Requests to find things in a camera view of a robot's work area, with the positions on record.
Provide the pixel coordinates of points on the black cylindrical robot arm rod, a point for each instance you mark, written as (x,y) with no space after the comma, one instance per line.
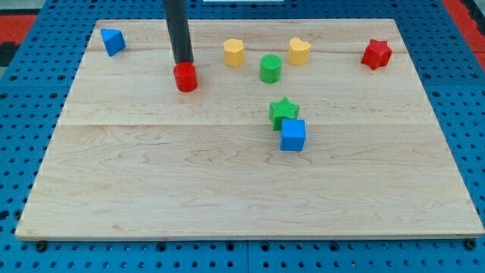
(178,29)

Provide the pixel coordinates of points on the green star block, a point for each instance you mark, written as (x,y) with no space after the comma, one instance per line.
(283,109)

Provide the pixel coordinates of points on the blue cube block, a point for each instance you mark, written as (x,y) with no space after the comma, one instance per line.
(292,135)

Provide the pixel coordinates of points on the light wooden board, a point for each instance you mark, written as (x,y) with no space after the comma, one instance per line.
(134,159)

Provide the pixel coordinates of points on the green cylinder block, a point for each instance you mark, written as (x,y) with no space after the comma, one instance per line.
(270,68)

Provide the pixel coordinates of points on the red cylinder block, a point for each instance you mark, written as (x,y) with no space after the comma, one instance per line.
(185,76)

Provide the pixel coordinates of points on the yellow hexagon block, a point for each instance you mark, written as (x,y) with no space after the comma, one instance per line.
(234,52)

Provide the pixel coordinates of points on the yellow heart block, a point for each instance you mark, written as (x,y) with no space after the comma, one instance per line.
(299,51)

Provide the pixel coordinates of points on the red star block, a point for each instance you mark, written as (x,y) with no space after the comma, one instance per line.
(377,54)

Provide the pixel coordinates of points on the blue triangle block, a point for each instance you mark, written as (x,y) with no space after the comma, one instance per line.
(113,40)

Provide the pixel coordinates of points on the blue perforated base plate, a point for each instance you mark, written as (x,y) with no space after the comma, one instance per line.
(38,79)

